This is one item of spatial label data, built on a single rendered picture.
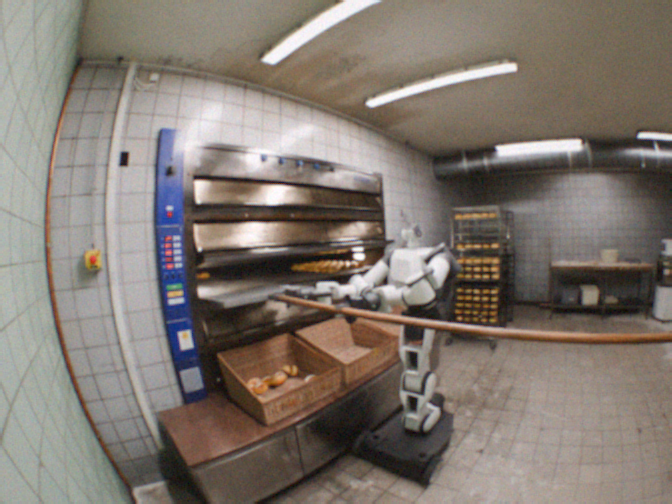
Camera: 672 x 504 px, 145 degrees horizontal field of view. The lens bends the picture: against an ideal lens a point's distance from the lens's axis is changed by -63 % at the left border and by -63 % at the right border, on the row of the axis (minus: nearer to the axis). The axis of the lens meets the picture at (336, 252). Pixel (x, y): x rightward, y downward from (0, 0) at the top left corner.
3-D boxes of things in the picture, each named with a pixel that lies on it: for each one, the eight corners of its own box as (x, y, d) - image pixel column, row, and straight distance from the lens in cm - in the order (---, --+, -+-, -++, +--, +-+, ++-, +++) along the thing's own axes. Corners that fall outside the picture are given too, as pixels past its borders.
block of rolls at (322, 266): (290, 270, 290) (289, 264, 290) (323, 265, 321) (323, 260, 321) (333, 273, 245) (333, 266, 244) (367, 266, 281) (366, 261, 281)
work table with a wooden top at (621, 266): (547, 319, 517) (551, 265, 499) (548, 307, 594) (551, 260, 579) (648, 319, 566) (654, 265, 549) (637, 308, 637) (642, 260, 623)
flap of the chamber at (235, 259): (205, 262, 149) (194, 268, 168) (395, 243, 269) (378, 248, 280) (204, 258, 150) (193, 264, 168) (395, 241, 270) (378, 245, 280)
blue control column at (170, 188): (151, 372, 377) (129, 192, 352) (162, 370, 378) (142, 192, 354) (211, 469, 214) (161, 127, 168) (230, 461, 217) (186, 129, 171)
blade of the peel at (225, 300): (309, 291, 169) (309, 286, 169) (224, 308, 141) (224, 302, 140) (275, 285, 197) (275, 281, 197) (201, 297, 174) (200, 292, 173)
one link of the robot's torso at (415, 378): (412, 380, 188) (410, 314, 166) (436, 386, 182) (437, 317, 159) (399, 392, 178) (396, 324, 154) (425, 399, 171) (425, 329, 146)
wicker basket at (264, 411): (223, 392, 186) (214, 352, 174) (291, 367, 210) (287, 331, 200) (266, 428, 149) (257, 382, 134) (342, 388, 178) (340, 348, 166)
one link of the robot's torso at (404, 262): (427, 296, 178) (426, 238, 174) (464, 307, 153) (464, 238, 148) (385, 304, 163) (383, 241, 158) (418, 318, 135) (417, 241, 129)
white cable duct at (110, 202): (158, 447, 195) (130, 62, 191) (164, 446, 195) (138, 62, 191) (159, 449, 194) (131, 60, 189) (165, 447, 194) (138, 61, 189)
